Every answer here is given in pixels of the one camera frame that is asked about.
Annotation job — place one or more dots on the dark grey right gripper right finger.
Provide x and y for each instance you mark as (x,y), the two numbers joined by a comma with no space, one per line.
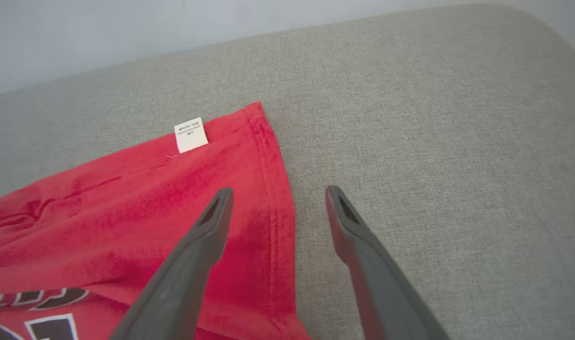
(381,293)

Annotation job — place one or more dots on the red shirt with white sleeves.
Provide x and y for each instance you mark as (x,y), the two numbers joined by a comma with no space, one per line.
(126,222)

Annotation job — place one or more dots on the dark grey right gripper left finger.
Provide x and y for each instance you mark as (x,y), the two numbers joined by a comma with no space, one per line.
(183,283)

